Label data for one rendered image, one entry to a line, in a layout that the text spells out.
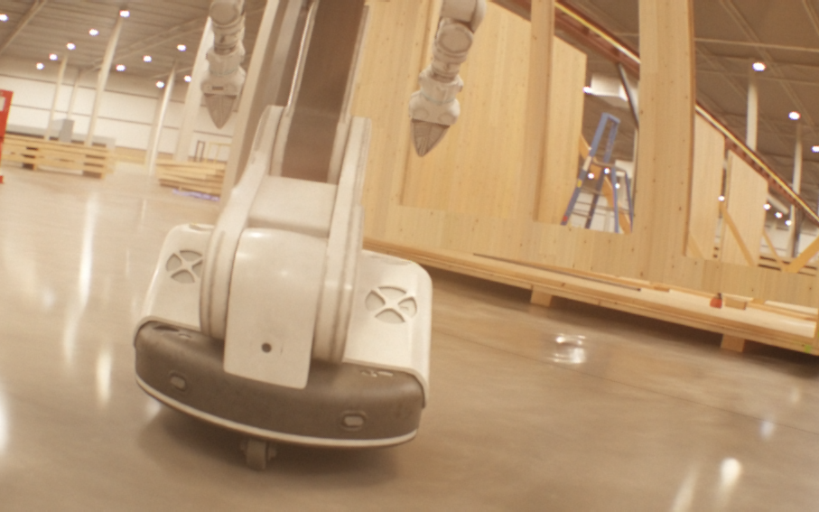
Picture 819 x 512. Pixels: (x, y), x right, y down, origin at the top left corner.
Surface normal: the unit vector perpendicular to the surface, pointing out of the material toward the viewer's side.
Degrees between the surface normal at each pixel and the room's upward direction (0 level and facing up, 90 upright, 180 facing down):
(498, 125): 90
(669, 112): 90
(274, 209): 23
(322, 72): 110
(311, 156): 106
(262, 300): 90
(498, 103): 90
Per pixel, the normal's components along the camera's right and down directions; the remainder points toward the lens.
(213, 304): 0.01, 0.27
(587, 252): -0.75, -0.10
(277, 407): 0.19, 0.06
